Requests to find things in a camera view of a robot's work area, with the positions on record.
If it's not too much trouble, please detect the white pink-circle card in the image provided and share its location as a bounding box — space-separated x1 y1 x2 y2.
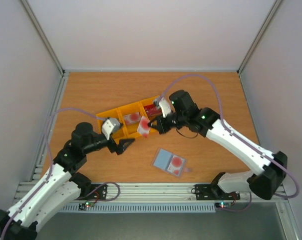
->
137 116 151 138

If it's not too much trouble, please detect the pink leather card holder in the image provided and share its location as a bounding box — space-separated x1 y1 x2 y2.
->
151 148 192 178

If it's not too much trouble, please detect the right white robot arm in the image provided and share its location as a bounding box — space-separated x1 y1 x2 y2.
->
149 90 288 200

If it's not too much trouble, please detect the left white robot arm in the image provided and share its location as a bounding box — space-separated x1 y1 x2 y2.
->
0 118 134 240

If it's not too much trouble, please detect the red card stack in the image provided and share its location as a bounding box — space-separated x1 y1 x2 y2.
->
144 104 162 117

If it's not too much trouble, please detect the pink circle card stack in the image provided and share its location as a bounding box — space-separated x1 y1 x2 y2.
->
123 112 141 125

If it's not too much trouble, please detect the yellow three-compartment bin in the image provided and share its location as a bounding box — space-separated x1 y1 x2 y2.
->
96 96 172 143

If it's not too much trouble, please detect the left small circuit board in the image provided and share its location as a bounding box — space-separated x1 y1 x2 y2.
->
78 202 95 211

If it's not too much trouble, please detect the small circuit board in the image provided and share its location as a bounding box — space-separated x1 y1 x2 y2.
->
215 202 233 209
78 202 95 211

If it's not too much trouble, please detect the right small circuit board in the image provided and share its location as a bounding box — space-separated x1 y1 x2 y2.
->
215 202 233 209

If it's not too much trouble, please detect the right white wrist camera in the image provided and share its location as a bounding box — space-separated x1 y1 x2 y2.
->
153 97 172 118

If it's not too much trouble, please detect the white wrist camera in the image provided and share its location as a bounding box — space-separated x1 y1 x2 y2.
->
101 117 123 140
153 97 172 118

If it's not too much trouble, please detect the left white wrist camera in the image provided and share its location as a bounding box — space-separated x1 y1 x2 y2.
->
101 117 123 140

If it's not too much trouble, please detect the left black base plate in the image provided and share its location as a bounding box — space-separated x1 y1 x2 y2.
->
76 184 108 201

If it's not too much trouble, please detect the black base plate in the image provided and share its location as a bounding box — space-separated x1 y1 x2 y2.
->
191 184 241 201
76 184 108 201

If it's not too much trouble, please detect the aluminium front rail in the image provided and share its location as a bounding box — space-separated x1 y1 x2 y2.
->
12 181 289 203

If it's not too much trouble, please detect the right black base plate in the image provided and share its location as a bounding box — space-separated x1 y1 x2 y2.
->
191 184 241 201

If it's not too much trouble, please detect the grey slotted cable duct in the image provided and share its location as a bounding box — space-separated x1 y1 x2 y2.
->
60 202 215 214

